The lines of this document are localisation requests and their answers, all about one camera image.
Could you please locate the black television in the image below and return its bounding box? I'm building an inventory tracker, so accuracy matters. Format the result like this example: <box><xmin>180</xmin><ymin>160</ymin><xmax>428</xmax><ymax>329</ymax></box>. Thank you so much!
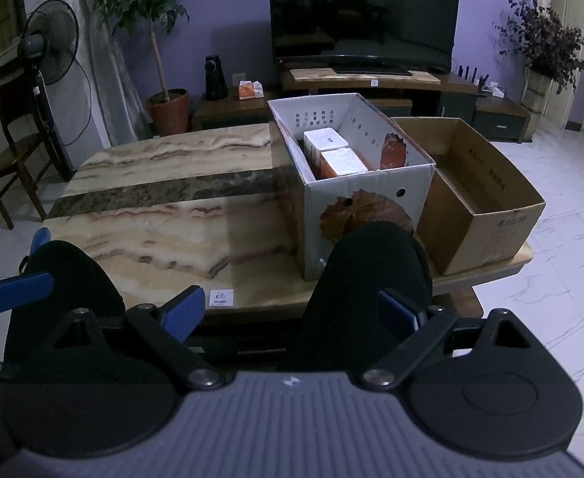
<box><xmin>269</xmin><ymin>0</ymin><xmax>459</xmax><ymax>74</ymax></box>

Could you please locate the dark potted plant right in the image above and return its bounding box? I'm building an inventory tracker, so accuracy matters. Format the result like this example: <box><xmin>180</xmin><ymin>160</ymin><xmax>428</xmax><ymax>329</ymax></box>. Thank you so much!
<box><xmin>495</xmin><ymin>0</ymin><xmax>584</xmax><ymax>143</ymax></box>

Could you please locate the potted ficus tree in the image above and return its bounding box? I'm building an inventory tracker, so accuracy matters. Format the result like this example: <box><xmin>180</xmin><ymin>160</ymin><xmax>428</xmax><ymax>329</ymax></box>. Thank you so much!
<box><xmin>94</xmin><ymin>0</ymin><xmax>190</xmax><ymax>137</ymax></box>

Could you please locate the dark wooden chair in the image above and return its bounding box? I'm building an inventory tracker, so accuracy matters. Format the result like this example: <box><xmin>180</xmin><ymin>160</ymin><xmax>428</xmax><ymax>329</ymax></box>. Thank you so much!
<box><xmin>0</xmin><ymin>58</ymin><xmax>73</xmax><ymax>229</ymax></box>

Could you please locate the wooden TV stand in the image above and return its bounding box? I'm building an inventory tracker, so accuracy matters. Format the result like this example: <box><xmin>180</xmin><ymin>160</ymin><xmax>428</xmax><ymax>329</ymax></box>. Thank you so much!
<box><xmin>193</xmin><ymin>68</ymin><xmax>531</xmax><ymax>143</ymax></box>

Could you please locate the black standing fan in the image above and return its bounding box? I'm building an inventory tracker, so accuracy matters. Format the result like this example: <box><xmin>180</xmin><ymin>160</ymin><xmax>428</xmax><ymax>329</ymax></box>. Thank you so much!
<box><xmin>17</xmin><ymin>0</ymin><xmax>87</xmax><ymax>181</ymax></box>

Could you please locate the brown cardboard box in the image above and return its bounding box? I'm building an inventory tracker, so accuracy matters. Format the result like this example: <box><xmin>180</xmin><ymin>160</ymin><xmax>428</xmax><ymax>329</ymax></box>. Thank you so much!
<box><xmin>395</xmin><ymin>118</ymin><xmax>546</xmax><ymax>275</ymax></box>

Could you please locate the white table sticker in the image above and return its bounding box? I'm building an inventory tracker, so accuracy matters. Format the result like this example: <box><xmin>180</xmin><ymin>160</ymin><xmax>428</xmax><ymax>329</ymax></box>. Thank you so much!
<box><xmin>208</xmin><ymin>289</ymin><xmax>234</xmax><ymax>308</ymax></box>

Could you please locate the white apple cardboard box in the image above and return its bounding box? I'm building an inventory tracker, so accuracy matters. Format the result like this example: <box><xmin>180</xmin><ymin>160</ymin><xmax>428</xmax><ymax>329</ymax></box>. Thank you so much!
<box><xmin>268</xmin><ymin>93</ymin><xmax>436</xmax><ymax>280</ymax></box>

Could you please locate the small tissue pack on stand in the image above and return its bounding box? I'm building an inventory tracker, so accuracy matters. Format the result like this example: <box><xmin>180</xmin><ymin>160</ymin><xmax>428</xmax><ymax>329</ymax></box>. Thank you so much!
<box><xmin>238</xmin><ymin>80</ymin><xmax>264</xmax><ymax>100</ymax></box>

